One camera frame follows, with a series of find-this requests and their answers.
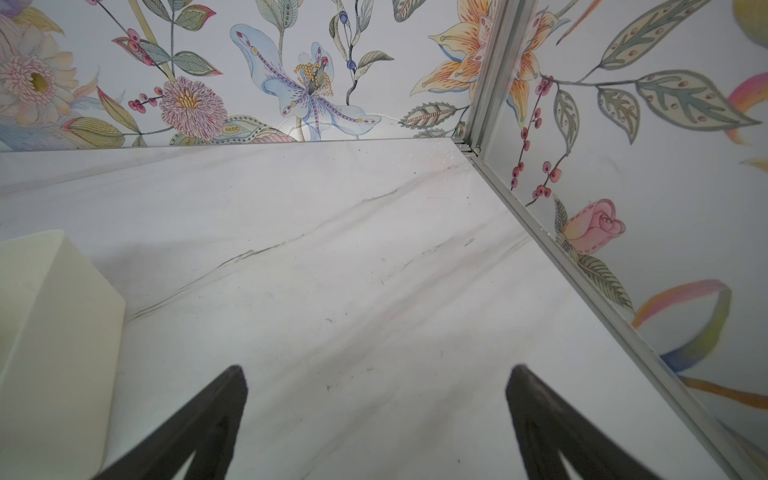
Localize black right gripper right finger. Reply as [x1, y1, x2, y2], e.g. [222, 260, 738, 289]
[505, 364, 658, 479]

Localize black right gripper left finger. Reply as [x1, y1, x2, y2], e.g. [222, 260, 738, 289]
[96, 365, 248, 479]

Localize cream divided organizer tray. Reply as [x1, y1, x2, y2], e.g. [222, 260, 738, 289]
[1, 230, 126, 479]

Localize aluminium corner post right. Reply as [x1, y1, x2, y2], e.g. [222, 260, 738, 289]
[462, 0, 536, 156]

